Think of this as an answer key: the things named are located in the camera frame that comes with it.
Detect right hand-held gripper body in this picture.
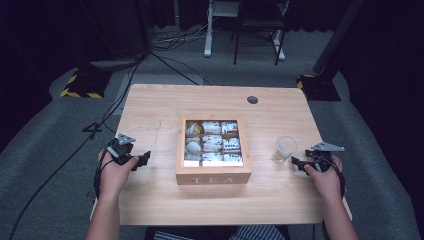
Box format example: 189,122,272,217
304,142,345,173

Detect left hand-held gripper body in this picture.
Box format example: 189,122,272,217
105,133,137,165

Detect yellow tea bag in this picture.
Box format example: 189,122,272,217
273,145,290,161

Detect clear glass cup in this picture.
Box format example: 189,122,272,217
271,135,298,164

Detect wooden tea box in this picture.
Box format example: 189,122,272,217
175,114,253,186

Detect person's right hand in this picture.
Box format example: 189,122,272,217
303,155,345,203

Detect person's left hand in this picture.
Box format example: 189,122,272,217
98,149,140,201

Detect black stand with striped base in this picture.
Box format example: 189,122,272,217
295,0,366,102
59,0,151,100

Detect group of wrapped tea bags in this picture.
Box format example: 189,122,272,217
185,120,244,164

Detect person's striped clothing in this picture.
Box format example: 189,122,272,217
152,224,285,240

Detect black chair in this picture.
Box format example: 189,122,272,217
232,0,288,67

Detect right hand-held gripper black cable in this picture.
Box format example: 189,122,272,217
328,156,347,198

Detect hand-held gripper black cable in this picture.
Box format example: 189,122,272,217
328,156,347,198
93,145,116,201

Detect left hand-held gripper black cable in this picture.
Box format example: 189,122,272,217
93,145,116,201

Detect long black floor cable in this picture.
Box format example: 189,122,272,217
7,54,144,240

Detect thin black floor cable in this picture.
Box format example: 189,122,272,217
149,50,212,86

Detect bundle of white floor cables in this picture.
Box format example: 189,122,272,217
152,16,221,46

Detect white desk frame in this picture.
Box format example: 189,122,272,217
203,0,290,62

